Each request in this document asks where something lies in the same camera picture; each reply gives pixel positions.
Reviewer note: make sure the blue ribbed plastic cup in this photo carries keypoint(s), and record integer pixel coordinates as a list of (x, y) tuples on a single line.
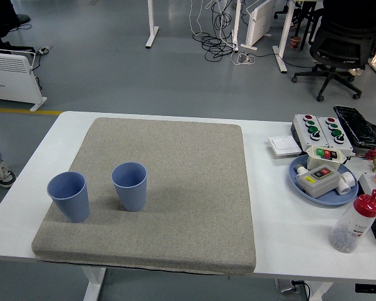
[(72, 203), (130, 197)]

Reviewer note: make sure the brown paper cup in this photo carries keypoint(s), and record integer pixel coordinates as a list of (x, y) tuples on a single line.
[(295, 42)]

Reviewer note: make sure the person's shoe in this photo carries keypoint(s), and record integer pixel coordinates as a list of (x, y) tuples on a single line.
[(1, 175)]

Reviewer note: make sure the white panel heater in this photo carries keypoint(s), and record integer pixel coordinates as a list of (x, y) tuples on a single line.
[(9, 78), (260, 19)]

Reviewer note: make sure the white table leg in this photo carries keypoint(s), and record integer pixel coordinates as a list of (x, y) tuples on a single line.
[(92, 285), (321, 291)]

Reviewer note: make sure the person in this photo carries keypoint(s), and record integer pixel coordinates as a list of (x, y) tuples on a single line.
[(0, 19)]

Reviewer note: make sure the grey-brown foam mat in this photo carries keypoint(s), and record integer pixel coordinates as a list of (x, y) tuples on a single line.
[(175, 188)]

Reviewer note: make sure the white desk leg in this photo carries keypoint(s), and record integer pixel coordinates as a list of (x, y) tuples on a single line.
[(236, 25), (283, 47), (152, 28)]

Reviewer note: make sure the grey four-button control box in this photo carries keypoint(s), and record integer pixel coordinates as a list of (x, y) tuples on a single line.
[(335, 135), (307, 130)]

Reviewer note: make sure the blue plate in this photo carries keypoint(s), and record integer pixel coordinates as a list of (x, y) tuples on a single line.
[(332, 199)]

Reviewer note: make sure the white pipe fitting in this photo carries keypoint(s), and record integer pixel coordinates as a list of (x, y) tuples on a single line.
[(346, 183)]

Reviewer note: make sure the clear bottle red cap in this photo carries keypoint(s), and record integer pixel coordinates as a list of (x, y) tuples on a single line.
[(347, 229)]

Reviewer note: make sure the black wrapped tray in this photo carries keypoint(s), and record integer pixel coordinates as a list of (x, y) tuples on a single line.
[(358, 125)]

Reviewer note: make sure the black office chair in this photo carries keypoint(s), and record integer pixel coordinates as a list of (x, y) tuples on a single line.
[(341, 40)]

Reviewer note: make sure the black table control panel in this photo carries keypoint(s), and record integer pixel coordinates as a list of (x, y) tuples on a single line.
[(371, 288)]

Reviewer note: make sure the white wall switch panel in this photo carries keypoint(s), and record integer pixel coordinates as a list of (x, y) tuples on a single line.
[(283, 145)]

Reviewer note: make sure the grey switch box red black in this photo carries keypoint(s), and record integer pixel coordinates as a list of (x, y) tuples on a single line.
[(316, 183)]

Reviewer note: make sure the white switch box green red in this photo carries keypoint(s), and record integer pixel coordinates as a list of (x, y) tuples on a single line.
[(324, 155)]

